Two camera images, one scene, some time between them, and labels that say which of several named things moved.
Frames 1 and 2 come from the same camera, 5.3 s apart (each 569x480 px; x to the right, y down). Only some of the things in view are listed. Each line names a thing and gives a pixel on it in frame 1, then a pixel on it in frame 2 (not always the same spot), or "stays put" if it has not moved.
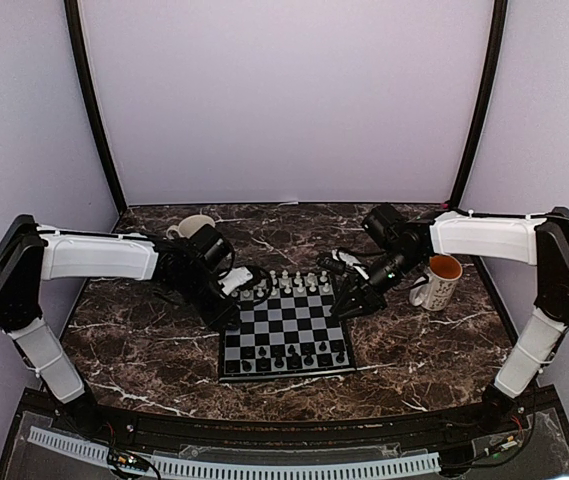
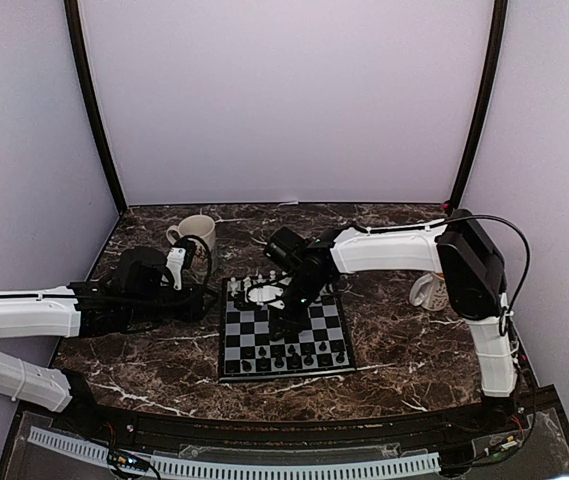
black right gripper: [365, 294] to [295, 324]
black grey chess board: [286, 328] stays put
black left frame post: [72, 13] stays put
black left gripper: [218, 317] to [192, 310]
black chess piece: [279, 363] stays put
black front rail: [292, 432] stays put
